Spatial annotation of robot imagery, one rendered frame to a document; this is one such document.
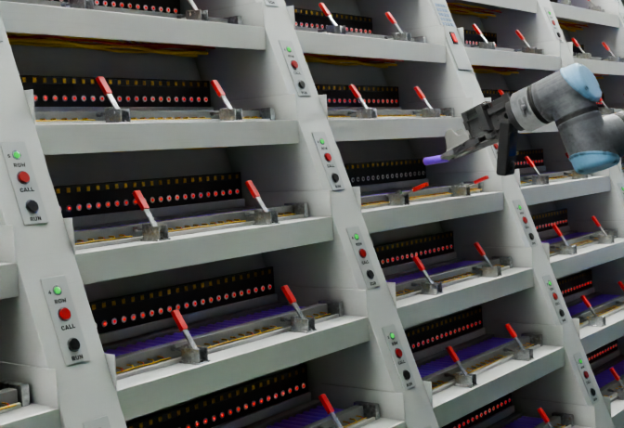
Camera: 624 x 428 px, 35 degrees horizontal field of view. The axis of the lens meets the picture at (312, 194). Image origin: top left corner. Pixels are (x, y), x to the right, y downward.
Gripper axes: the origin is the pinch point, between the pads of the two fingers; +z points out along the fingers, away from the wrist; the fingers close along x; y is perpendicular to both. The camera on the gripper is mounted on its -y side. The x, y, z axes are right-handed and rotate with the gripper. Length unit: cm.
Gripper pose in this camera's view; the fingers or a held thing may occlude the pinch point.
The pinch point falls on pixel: (448, 158)
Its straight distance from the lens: 221.9
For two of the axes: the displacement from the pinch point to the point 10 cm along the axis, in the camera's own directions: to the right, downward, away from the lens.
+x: -6.3, 0.7, -7.8
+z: -7.1, 3.6, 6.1
